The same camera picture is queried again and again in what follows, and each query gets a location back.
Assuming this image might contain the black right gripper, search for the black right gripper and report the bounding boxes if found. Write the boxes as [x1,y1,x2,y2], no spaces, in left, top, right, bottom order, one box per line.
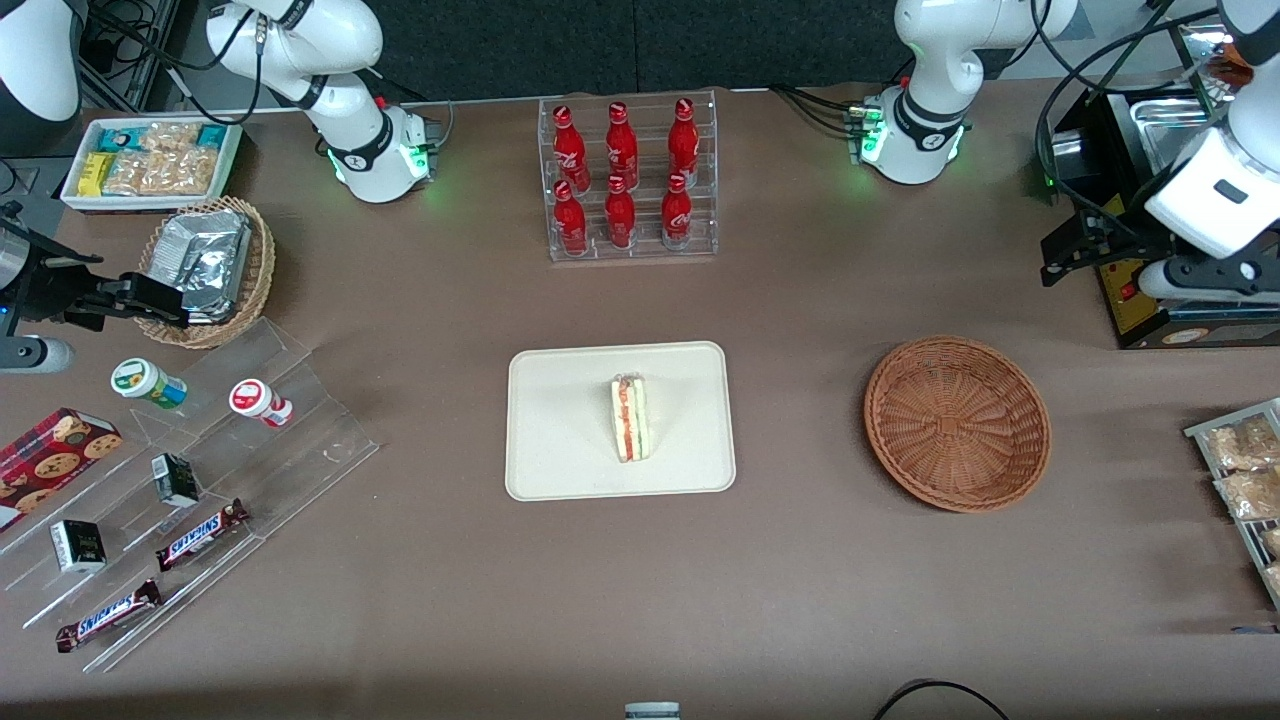
[0,228,193,333]

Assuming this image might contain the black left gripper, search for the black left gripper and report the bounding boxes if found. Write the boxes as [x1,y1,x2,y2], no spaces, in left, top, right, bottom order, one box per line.
[1040,208,1168,289]

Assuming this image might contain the triangle sandwich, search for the triangle sandwich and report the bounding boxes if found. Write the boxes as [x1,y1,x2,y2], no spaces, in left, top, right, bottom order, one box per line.
[611,371,652,464]

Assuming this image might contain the white snack container tray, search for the white snack container tray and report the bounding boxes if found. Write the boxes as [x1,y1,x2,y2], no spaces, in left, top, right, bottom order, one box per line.
[60,113,245,214]

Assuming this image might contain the light wicker basket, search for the light wicker basket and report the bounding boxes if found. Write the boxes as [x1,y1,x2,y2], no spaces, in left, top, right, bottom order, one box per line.
[133,195,277,350]

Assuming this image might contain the tray of packaged snacks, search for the tray of packaged snacks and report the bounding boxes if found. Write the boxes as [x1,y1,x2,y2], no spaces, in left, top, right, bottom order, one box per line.
[1184,397,1280,613]

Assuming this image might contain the brown wicker basket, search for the brown wicker basket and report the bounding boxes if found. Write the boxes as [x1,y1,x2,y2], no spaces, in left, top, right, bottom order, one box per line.
[863,335,1053,515]

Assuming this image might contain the cream plastic serving tray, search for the cream plastic serving tray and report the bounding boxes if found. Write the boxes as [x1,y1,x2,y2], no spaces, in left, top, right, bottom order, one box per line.
[505,341,738,503]

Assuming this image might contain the aluminium foil container stack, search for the aluminium foil container stack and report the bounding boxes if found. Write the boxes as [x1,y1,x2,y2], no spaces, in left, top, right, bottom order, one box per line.
[147,208,253,325]

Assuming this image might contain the green lid snack jar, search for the green lid snack jar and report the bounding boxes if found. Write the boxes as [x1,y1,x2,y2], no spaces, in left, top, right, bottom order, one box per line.
[110,357,189,411]

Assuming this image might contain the black food warmer machine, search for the black food warmer machine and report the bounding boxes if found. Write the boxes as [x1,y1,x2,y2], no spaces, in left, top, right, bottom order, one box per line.
[1037,20,1280,351]

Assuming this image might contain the clear bag of snacks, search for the clear bag of snacks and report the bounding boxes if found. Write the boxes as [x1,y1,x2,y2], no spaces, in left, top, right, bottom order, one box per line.
[104,152,146,197]
[140,150,219,197]
[140,120,201,153]

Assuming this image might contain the steel food pan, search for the steel food pan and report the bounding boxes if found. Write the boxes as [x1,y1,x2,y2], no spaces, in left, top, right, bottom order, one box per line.
[1128,95,1219,183]

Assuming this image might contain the red lid snack jar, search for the red lid snack jar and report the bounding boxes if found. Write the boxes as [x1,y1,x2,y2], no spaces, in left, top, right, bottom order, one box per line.
[228,378,295,429]

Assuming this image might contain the red plaid cookie box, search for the red plaid cookie box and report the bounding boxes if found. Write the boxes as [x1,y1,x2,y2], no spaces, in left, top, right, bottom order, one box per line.
[0,406,124,534]

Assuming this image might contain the small black drink carton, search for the small black drink carton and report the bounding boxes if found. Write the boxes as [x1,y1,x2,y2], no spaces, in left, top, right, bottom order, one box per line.
[49,518,107,574]
[150,452,201,509]

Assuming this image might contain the red sausage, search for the red sausage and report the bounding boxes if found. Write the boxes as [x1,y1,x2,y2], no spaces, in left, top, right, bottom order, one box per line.
[1205,40,1251,91]

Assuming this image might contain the clear acrylic stepped shelf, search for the clear acrylic stepped shelf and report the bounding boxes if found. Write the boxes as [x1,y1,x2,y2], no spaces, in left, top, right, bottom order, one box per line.
[0,318,381,674]

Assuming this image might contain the Snickers chocolate bar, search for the Snickers chocolate bar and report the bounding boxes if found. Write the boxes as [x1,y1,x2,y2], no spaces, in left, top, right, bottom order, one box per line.
[155,498,251,573]
[54,578,163,654]

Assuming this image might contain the red cola bottle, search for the red cola bottle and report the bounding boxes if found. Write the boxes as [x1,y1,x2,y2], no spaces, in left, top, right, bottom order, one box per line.
[604,176,639,251]
[553,180,591,257]
[605,101,641,186]
[552,104,589,193]
[668,97,701,181]
[661,173,695,249]

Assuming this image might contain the clear acrylic bottle rack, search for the clear acrylic bottle rack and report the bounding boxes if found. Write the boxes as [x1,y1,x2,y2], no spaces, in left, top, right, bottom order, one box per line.
[537,89,720,264]

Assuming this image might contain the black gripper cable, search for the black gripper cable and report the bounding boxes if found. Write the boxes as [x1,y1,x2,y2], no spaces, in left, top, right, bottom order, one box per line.
[1030,0,1236,251]

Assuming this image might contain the black cable bundle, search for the black cable bundle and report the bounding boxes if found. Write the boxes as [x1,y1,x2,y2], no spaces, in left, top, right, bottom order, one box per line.
[80,0,181,111]

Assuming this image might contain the black arm base cables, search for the black arm base cables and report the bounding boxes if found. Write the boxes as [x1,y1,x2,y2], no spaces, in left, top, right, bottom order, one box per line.
[775,85,863,138]

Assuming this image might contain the black floor cable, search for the black floor cable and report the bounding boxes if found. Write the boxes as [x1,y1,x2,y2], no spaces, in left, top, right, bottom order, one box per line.
[872,679,1011,720]

